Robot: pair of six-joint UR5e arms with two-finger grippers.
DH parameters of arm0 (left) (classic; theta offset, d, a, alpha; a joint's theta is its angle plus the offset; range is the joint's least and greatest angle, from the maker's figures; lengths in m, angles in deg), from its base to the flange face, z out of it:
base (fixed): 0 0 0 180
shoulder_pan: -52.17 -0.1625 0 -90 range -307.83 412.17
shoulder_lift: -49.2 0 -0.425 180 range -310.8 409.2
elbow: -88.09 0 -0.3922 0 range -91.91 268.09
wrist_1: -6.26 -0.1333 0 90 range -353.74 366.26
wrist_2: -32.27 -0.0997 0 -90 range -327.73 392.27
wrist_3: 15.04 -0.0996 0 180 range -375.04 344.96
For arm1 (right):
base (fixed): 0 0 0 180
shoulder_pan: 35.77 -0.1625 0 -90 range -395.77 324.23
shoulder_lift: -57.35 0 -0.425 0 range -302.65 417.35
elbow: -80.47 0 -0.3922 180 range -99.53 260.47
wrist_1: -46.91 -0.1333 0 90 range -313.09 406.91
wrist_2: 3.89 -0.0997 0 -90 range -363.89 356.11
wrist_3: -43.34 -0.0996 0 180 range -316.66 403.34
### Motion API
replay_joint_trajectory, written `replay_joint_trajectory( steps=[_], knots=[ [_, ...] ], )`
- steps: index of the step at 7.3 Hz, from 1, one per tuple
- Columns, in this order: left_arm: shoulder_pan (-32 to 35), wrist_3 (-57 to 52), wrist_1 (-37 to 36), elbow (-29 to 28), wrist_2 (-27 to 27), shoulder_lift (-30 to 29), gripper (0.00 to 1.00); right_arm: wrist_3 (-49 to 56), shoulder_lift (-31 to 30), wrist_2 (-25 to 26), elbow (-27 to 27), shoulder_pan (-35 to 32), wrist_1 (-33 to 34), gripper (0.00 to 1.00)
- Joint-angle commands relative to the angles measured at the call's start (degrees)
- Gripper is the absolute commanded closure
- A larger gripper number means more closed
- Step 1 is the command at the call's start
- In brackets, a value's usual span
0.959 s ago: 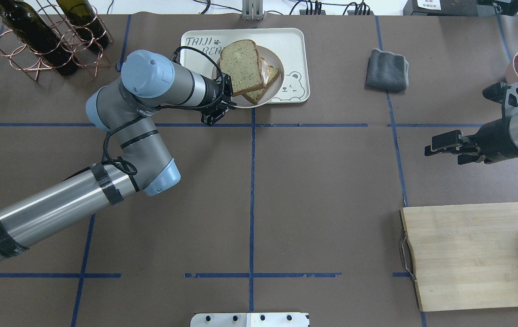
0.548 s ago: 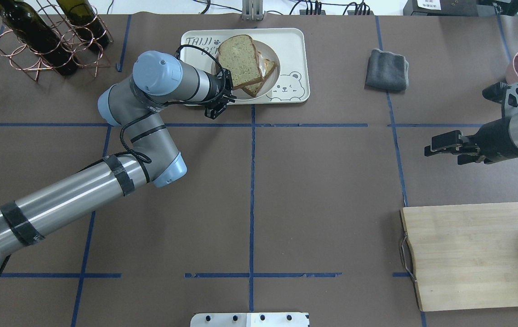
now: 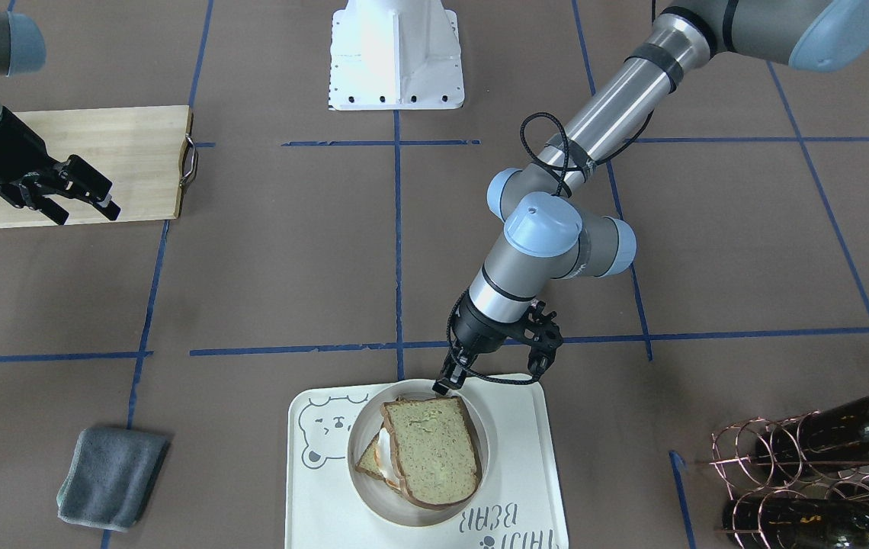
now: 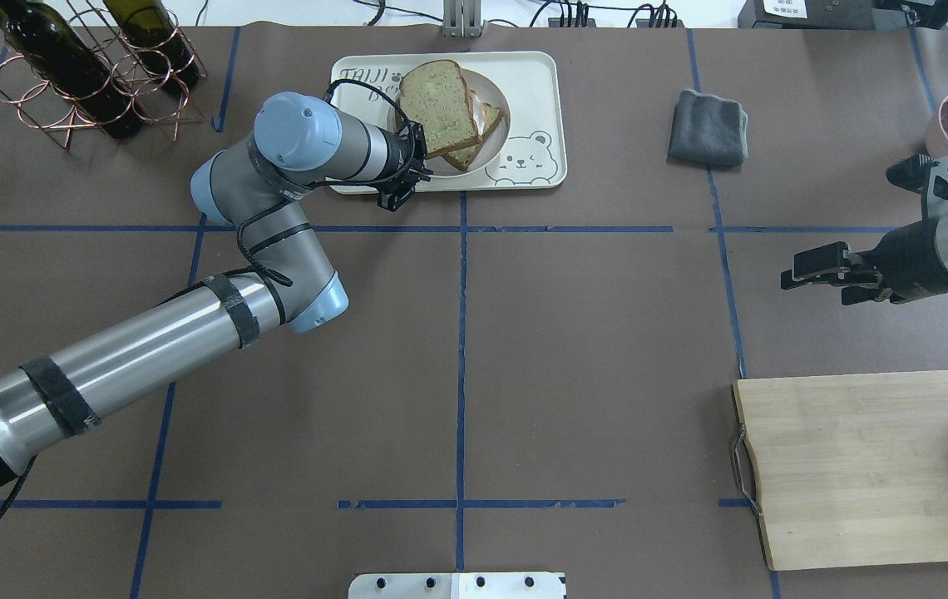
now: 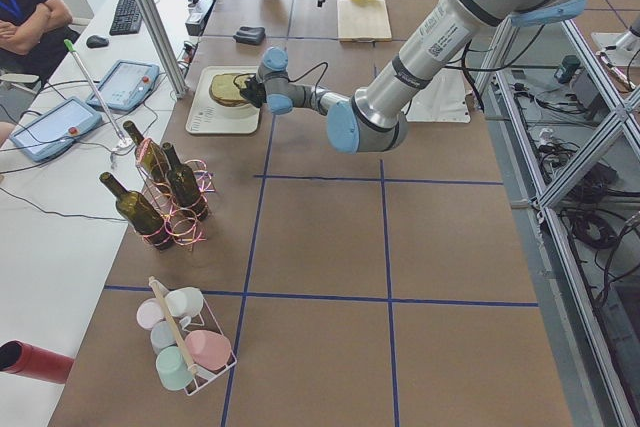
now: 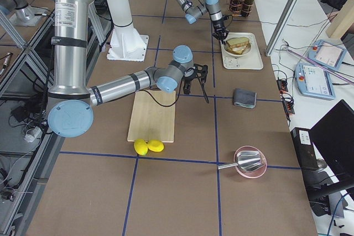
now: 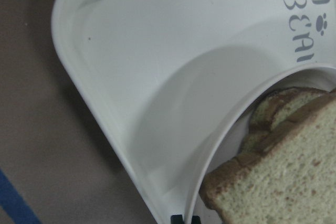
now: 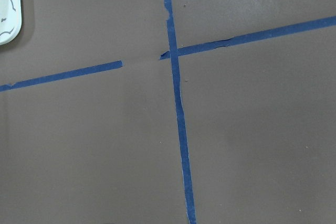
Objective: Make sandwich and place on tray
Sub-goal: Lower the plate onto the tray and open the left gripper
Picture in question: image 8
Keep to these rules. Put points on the white tray with bear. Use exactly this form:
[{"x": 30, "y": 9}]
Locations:
[{"x": 11, "y": 19}]

